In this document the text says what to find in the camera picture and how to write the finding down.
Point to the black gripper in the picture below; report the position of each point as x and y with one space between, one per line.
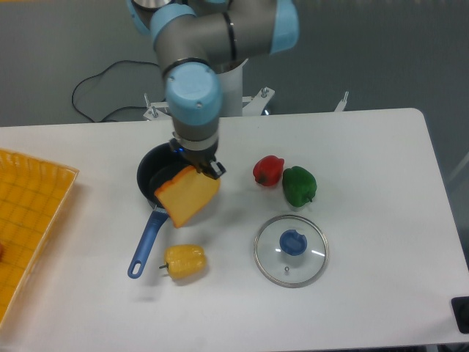
200 154

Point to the orange toy bread slice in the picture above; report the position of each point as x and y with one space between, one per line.
186 194

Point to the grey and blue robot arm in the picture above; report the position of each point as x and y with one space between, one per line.
191 39

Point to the red toy bell pepper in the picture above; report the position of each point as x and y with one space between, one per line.
268 171

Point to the yellow toy bell pepper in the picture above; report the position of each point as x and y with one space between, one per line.
182 261

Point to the green toy bell pepper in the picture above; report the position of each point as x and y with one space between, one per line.
299 186

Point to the glass lid with blue knob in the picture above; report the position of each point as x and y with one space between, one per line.
291 251

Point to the yellow plastic basket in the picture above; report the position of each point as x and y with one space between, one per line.
33 193

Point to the black device at table edge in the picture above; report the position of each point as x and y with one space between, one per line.
460 306

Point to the dark pot with blue handle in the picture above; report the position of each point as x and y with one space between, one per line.
158 170

